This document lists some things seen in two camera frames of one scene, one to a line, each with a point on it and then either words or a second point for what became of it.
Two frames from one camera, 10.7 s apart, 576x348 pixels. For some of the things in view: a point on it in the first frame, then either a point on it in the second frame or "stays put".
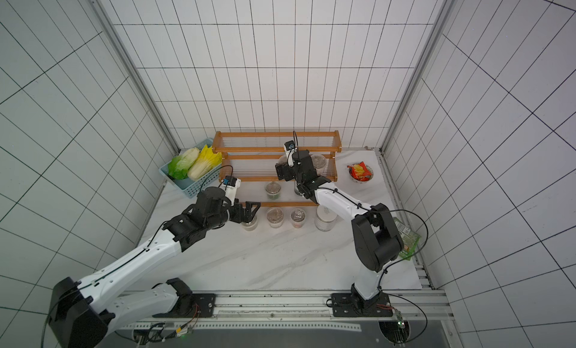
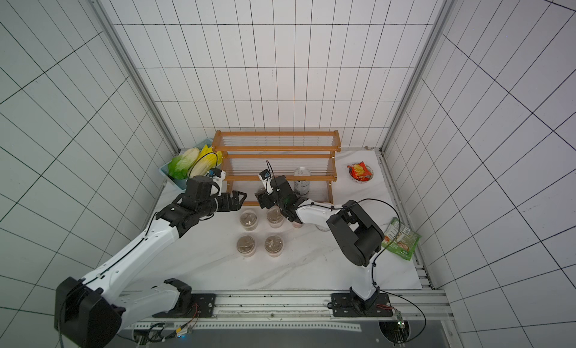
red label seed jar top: (275, 217) stays put
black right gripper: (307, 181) -> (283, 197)
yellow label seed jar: (251, 225) stays put
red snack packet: (360, 172) stays put
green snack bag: (410, 238) stays put
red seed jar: (318, 161) -> (274, 245)
